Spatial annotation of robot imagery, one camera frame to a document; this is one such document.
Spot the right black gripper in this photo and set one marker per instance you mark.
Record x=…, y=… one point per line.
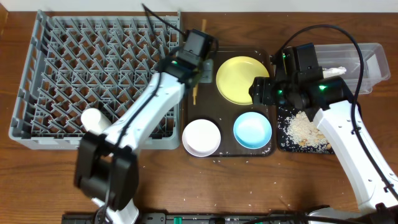
x=262, y=92

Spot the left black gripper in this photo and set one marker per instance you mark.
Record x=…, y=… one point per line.
x=204, y=72

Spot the yellow round plate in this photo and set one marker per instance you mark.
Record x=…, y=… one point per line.
x=236, y=75

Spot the light blue bowl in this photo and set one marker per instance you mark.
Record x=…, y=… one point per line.
x=252, y=130

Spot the rice and food scraps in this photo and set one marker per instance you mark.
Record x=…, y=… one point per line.
x=303, y=132

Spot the pink white bowl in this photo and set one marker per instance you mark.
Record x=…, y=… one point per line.
x=201, y=138

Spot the white paper napkin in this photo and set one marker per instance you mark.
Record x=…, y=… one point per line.
x=332, y=72

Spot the white paper cup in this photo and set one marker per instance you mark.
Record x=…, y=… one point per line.
x=94, y=120

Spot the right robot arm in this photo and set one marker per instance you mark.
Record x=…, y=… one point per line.
x=328, y=102

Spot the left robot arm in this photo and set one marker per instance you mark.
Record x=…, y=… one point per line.
x=107, y=163

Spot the black rectangular waste tray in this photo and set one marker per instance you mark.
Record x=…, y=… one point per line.
x=286, y=137

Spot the dark brown serving tray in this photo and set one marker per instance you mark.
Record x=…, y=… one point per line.
x=211, y=105

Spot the clear plastic bin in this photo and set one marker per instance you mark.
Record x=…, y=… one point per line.
x=376, y=68

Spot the grey plastic dish rack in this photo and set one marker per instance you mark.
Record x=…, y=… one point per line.
x=80, y=62

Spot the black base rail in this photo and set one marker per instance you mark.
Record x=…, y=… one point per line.
x=161, y=218

